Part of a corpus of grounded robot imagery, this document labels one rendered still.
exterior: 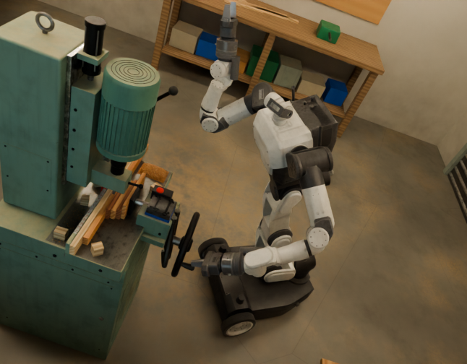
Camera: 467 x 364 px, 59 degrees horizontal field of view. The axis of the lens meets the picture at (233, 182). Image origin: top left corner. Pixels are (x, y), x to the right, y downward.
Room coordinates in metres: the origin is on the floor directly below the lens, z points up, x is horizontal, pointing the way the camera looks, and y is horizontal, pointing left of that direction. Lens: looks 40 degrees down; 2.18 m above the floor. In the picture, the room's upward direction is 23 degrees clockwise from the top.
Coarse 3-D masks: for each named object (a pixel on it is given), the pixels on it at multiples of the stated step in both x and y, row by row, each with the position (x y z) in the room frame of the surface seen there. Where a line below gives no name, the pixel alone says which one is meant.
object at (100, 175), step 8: (96, 168) 1.08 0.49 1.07; (104, 168) 1.10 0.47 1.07; (96, 176) 1.07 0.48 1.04; (104, 176) 1.07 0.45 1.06; (112, 176) 1.08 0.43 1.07; (120, 176) 1.10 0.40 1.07; (128, 176) 1.11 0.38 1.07; (104, 184) 1.08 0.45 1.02; (112, 184) 1.08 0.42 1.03; (120, 184) 1.08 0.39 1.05; (128, 184) 1.12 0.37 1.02; (120, 192) 1.08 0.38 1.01
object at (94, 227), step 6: (132, 162) 1.33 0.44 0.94; (138, 162) 1.37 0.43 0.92; (132, 168) 1.30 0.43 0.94; (108, 198) 1.09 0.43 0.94; (108, 204) 1.06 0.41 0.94; (102, 210) 1.02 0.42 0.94; (102, 216) 0.99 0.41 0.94; (96, 222) 0.95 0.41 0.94; (90, 228) 0.92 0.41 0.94; (96, 228) 0.94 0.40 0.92; (90, 234) 0.90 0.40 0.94; (84, 240) 0.87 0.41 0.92
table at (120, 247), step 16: (144, 192) 1.23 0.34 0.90; (112, 224) 1.01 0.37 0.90; (128, 224) 1.04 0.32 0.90; (96, 240) 0.91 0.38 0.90; (112, 240) 0.94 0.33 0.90; (128, 240) 0.96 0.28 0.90; (144, 240) 1.04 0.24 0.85; (160, 240) 1.05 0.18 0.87; (80, 256) 0.82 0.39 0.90; (96, 256) 0.85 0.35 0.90; (112, 256) 0.87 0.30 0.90; (128, 256) 0.90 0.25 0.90; (96, 272) 0.82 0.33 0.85; (112, 272) 0.82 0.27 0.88
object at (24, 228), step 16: (80, 192) 1.18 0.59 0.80; (96, 192) 1.21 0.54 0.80; (0, 208) 0.94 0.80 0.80; (16, 208) 0.97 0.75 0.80; (64, 208) 1.07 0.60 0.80; (80, 208) 1.10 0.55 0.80; (0, 224) 0.88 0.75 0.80; (16, 224) 0.91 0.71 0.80; (32, 224) 0.93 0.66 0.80; (48, 224) 0.96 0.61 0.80; (64, 224) 0.99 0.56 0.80; (16, 240) 0.87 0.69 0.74; (32, 240) 0.88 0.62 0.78; (48, 240) 0.89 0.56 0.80; (64, 240) 0.92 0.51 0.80; (48, 256) 0.88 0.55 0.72; (64, 256) 0.89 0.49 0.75; (128, 272) 0.95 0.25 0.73
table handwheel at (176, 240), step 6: (192, 216) 1.18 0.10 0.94; (198, 216) 1.19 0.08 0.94; (192, 222) 1.13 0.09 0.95; (192, 228) 1.10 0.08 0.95; (186, 234) 1.08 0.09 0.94; (192, 234) 1.09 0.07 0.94; (174, 240) 1.12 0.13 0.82; (180, 240) 1.12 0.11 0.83; (186, 240) 1.05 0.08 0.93; (192, 240) 1.14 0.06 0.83; (180, 246) 1.10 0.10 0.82; (186, 246) 1.04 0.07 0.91; (180, 252) 1.02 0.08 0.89; (186, 252) 1.03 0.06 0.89; (180, 258) 1.00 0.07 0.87; (174, 264) 1.00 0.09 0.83; (180, 264) 1.00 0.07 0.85; (174, 270) 0.99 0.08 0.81; (174, 276) 1.00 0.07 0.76
